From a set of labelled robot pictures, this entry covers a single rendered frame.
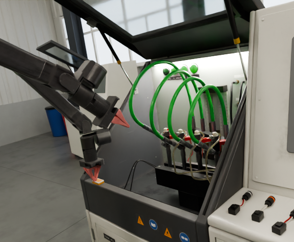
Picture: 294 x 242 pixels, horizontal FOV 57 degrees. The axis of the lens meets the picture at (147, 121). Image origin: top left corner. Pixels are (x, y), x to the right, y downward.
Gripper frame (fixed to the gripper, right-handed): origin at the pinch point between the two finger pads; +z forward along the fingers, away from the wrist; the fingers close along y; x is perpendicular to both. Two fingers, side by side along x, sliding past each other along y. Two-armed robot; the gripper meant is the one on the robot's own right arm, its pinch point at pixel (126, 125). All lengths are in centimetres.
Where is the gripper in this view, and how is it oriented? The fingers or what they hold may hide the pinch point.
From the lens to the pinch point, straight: 85.3
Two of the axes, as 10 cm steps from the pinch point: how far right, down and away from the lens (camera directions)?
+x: -5.0, -1.0, 8.6
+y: 4.9, -8.5, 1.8
